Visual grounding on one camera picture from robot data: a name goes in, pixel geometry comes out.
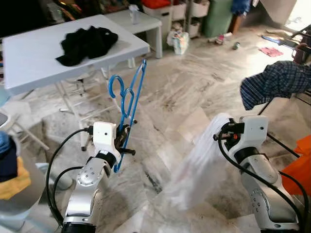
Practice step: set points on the black drying rack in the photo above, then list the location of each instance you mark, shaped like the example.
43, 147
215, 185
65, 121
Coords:
299, 42

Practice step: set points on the white laundry basket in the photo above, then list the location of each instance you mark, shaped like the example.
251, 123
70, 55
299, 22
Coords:
24, 206

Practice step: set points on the dark navy garment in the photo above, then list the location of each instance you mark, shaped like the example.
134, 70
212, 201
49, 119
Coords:
7, 167

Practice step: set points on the black garment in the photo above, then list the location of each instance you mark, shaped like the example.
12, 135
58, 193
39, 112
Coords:
87, 43

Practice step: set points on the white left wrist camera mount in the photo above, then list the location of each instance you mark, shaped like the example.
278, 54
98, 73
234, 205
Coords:
103, 136

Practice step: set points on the red cloth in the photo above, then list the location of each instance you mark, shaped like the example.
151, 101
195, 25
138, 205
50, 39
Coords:
155, 4

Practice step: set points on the blue mat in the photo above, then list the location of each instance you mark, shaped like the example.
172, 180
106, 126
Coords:
272, 39

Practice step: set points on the dark blue cloth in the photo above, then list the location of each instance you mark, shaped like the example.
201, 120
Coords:
240, 6

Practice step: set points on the small grey can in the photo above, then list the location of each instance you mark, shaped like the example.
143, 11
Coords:
236, 46

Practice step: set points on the small white table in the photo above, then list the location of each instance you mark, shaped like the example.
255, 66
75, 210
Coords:
141, 22

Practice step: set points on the orange garment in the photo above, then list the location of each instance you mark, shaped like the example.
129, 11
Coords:
300, 170

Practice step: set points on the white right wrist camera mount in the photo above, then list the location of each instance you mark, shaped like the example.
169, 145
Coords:
252, 133

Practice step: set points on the clear plastic bottle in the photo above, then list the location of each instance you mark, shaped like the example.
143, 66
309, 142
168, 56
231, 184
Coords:
134, 14

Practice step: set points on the white folding table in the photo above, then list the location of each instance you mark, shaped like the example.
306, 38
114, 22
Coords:
34, 53

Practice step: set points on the tissue pack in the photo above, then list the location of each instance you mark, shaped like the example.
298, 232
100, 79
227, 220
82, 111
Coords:
179, 43

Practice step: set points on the brown wooden leg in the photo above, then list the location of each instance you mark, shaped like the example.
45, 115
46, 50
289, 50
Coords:
234, 24

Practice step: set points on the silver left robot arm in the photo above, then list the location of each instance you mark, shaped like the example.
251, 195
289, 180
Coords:
90, 177

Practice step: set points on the blue plastic hanger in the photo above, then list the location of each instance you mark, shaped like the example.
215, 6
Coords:
129, 109

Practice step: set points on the pink patterned cloth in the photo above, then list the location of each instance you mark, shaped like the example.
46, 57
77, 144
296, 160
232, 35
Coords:
271, 51

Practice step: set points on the white shelf with bins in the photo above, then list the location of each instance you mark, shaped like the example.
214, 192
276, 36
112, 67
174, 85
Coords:
199, 8

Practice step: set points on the green bin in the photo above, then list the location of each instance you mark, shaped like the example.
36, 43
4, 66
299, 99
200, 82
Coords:
218, 19

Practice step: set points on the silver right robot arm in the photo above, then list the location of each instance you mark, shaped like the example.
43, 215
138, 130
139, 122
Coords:
262, 194

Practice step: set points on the yellow cloth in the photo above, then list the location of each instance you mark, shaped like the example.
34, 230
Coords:
17, 187

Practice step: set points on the white shirt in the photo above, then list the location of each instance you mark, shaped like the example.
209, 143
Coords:
204, 155

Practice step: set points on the blue plaid shirt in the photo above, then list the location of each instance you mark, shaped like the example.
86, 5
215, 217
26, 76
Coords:
277, 80

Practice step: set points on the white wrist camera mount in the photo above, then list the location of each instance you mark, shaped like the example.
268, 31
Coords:
103, 136
252, 133

